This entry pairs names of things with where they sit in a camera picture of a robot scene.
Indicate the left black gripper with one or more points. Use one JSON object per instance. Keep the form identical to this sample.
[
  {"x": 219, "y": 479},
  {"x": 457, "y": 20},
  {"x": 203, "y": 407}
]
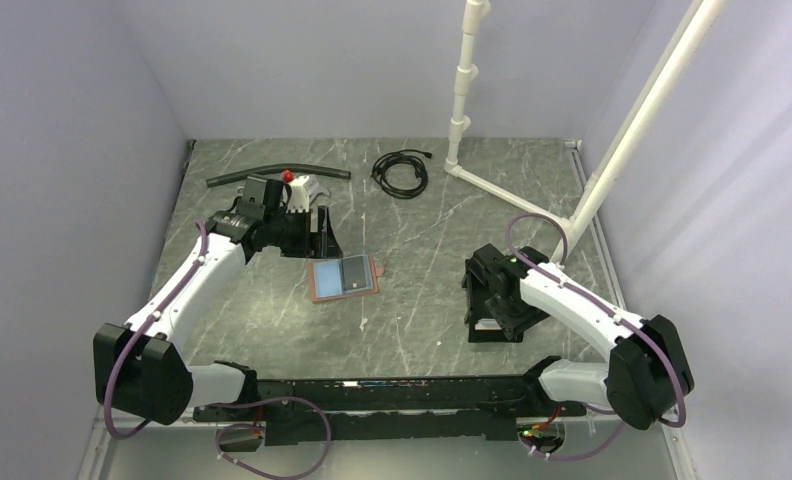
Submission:
[{"x": 327, "y": 244}]

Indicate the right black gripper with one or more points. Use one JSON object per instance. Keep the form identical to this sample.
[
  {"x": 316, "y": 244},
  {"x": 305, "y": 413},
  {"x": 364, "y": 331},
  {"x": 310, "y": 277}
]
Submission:
[{"x": 513, "y": 326}]

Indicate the brown leather card holder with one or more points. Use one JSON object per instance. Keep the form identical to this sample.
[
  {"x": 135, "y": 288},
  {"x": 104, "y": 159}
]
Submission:
[{"x": 378, "y": 272}]

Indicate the grey credit card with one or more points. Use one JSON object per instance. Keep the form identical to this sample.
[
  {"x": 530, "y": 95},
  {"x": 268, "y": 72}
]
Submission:
[{"x": 358, "y": 274}]

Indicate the black card box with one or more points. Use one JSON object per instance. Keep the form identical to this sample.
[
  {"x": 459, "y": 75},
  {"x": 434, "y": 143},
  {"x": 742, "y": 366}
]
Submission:
[{"x": 482, "y": 327}]

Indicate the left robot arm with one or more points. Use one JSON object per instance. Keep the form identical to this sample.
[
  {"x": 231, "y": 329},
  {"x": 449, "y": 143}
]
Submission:
[{"x": 140, "y": 374}]

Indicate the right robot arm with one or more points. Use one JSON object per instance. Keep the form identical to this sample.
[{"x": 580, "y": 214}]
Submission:
[{"x": 643, "y": 372}]

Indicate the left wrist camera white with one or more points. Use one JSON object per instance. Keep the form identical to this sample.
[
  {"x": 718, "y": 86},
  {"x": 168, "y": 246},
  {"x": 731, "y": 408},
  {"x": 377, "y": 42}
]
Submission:
[{"x": 293, "y": 208}]

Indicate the red handled adjustable wrench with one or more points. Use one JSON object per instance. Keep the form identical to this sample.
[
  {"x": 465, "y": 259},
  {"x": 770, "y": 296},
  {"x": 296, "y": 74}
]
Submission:
[{"x": 303, "y": 189}]

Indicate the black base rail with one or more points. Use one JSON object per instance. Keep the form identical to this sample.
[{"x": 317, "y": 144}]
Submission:
[{"x": 294, "y": 411}]

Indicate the white pvc pipe frame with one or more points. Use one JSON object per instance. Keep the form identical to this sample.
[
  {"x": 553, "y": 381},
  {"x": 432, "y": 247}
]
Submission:
[{"x": 547, "y": 68}]

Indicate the aluminium extrusion frame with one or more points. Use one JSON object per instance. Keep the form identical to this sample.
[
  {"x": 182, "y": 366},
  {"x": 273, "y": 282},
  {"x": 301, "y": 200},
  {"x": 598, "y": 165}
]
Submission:
[{"x": 556, "y": 440}]

